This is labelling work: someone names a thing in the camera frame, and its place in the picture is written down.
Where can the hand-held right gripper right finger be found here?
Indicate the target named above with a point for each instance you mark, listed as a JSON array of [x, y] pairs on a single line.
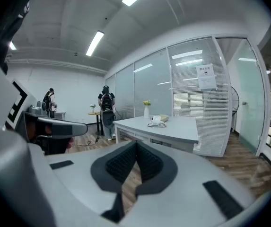
[[192, 174]]

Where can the person's black printed t-shirt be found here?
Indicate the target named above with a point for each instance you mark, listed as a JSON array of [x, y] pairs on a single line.
[[2, 32]]

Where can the tan hardcover book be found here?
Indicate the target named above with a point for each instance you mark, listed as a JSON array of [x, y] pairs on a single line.
[[164, 118]]

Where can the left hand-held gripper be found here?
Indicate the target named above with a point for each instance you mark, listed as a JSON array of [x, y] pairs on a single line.
[[0, 98]]

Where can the small flower vase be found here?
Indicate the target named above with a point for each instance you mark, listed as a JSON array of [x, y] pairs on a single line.
[[93, 107]]

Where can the yellow orange flower bouquet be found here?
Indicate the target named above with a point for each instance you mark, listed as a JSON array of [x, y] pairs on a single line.
[[146, 102]]

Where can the white vase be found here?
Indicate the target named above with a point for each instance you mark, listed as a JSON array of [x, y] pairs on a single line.
[[146, 112]]

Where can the white paper sign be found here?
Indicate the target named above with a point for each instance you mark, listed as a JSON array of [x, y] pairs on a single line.
[[206, 77]]

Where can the round wooden table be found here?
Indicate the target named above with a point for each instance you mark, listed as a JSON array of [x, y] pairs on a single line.
[[95, 113]]

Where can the grey table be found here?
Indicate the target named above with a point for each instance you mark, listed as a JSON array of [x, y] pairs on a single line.
[[180, 131]]

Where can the glass door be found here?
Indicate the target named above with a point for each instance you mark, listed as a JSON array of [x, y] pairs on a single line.
[[248, 91]]

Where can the white wet wipe pack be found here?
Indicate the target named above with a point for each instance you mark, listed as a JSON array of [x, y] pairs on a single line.
[[156, 124]]

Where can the person's left hand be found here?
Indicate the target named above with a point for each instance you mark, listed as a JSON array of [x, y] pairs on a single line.
[[70, 142]]

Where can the black floor fan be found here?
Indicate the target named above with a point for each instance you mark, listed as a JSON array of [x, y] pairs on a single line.
[[235, 103]]

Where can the small white table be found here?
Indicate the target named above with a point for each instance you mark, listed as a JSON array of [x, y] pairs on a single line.
[[60, 114]]

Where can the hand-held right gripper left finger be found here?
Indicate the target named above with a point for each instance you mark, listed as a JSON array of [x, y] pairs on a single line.
[[78, 174]]

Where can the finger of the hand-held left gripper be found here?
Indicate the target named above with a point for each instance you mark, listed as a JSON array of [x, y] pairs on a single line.
[[78, 128]]

